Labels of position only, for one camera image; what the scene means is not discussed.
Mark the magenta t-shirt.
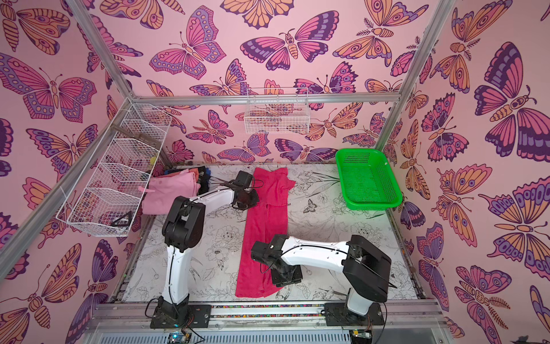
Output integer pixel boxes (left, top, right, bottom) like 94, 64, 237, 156
235, 168, 295, 298

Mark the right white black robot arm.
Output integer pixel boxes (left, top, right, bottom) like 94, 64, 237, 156
251, 234, 395, 326

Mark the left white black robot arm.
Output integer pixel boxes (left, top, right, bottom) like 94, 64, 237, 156
150, 171, 259, 329

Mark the folded light pink t-shirt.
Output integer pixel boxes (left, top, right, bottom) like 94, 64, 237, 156
138, 170, 200, 215

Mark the black triangle object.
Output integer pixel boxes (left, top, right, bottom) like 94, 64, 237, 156
110, 211, 134, 228

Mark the right green circuit board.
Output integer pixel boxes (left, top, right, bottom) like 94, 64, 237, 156
349, 330, 373, 344

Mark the green circuit board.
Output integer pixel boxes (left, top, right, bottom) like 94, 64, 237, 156
167, 332, 190, 344
349, 330, 373, 344

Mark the green plastic basket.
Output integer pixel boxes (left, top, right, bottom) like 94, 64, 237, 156
336, 148, 403, 211

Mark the left green circuit board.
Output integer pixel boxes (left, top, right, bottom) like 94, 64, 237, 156
167, 332, 190, 344

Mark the small white wire basket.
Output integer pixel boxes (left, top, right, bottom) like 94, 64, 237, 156
243, 86, 311, 135

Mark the long white wire basket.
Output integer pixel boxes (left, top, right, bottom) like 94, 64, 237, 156
56, 104, 172, 237

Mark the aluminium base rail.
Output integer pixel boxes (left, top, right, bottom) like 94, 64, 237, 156
81, 300, 454, 343

